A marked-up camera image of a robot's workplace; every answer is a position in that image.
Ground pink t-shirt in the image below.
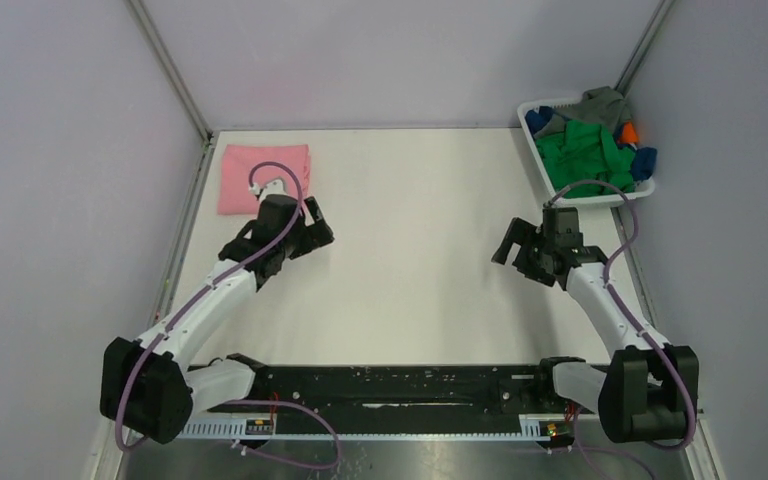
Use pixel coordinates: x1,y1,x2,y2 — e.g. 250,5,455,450
217,144,311,216

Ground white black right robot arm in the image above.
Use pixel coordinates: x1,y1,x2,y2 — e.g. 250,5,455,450
491,207,700,449

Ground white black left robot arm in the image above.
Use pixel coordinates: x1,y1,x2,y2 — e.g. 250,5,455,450
99,194,334,444

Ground green t-shirt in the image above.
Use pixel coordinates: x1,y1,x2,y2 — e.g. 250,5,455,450
534,120,636,193

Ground white laundry basket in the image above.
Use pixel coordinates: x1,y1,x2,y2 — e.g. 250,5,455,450
517,98,657,209

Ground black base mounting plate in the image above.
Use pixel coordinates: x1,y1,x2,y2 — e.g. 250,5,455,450
215,365,567,432

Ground blue garment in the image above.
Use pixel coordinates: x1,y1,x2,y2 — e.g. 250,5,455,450
630,147,658,182

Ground orange garment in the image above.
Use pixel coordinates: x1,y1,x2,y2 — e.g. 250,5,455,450
617,121,640,145

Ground grey t-shirt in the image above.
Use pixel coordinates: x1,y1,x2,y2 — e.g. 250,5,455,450
552,86,632,133

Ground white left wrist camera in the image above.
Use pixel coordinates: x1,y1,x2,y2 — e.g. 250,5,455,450
249,177,289,202

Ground aluminium frame rails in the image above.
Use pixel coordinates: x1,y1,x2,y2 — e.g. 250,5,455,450
102,0,220,425

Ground white slotted cable duct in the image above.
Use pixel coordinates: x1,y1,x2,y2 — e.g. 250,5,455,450
177,414,552,442

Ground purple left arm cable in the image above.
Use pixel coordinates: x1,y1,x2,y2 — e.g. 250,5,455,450
114,161,344,472

